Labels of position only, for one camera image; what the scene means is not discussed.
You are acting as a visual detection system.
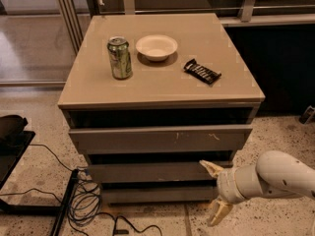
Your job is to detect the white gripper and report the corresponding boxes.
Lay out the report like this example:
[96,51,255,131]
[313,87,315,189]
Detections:
[199,160,245,226]

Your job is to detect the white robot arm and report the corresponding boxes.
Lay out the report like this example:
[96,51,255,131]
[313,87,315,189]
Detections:
[199,150,315,226]

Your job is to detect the grey top drawer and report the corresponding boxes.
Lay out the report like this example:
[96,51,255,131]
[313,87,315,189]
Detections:
[69,125,252,154]

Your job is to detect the grey three-drawer cabinet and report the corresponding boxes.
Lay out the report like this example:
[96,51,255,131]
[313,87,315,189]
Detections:
[58,14,265,191]

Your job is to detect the black snack bar wrapper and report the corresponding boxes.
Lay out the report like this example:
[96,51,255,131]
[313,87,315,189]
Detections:
[184,59,221,85]

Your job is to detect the white bowl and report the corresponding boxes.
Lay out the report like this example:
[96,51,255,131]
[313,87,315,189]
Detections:
[136,34,178,62]

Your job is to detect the green soda can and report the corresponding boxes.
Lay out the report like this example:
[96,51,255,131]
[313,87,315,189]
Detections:
[107,36,132,80]

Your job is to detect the black metal stand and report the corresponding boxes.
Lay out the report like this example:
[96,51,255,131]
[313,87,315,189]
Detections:
[0,114,81,236]

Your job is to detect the coiled black cables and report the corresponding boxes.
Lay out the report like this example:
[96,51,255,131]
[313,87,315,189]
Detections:
[0,143,163,236]

